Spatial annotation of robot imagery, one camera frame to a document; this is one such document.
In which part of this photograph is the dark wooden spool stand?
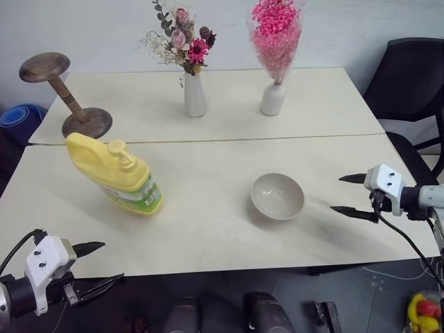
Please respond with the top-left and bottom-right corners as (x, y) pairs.
(19, 52), (114, 139)

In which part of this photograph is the pink dried flower bunch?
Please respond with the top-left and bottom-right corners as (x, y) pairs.
(246, 0), (307, 85)

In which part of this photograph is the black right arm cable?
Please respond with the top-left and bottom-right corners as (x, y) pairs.
(377, 210), (444, 289)

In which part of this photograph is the bag of colourful toys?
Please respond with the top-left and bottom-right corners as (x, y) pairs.
(405, 289), (444, 333)

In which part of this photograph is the short white vase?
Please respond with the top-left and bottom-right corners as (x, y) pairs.
(259, 82), (286, 117)

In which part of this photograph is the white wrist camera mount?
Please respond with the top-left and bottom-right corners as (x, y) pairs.
(24, 235), (73, 317)
(364, 163), (407, 216)

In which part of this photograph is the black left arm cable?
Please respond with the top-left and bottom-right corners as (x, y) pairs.
(0, 228), (48, 275)

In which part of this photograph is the black office chair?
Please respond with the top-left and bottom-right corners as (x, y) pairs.
(361, 37), (444, 185)

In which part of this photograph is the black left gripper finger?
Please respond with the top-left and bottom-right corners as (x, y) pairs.
(74, 241), (106, 259)
(77, 273), (126, 303)

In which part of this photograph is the grey ceramic bowl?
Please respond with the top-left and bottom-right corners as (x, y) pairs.
(250, 173), (305, 222)

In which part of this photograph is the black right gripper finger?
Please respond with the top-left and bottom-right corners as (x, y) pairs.
(330, 205), (380, 224)
(338, 173), (368, 185)

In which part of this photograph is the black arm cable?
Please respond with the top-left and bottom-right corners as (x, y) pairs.
(0, 228), (48, 275)
(377, 210), (444, 289)

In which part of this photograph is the dark flat bracket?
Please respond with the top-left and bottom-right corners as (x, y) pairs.
(304, 300), (343, 333)

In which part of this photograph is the blue rolled mat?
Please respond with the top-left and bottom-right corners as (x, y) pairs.
(0, 104), (49, 146)

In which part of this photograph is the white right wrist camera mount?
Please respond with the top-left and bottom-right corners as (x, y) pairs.
(364, 163), (407, 216)

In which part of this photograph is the white floor cable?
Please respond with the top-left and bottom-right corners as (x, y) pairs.
(361, 264), (432, 289)

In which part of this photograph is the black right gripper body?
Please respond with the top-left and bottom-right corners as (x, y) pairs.
(363, 179), (386, 223)

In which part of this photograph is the yellow detergent bottle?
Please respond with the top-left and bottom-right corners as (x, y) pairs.
(65, 132), (164, 218)

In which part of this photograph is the dried mixed flower bouquet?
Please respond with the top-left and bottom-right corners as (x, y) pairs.
(137, 0), (218, 88)

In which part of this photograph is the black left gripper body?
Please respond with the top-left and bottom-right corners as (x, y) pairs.
(44, 239), (84, 307)

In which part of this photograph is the tall white vase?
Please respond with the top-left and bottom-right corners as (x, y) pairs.
(183, 71), (208, 118)

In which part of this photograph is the dark rounded shape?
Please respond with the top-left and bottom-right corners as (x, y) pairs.
(241, 290), (296, 333)
(162, 296), (201, 333)

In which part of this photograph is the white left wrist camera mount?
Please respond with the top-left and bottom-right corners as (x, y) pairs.
(24, 235), (73, 317)

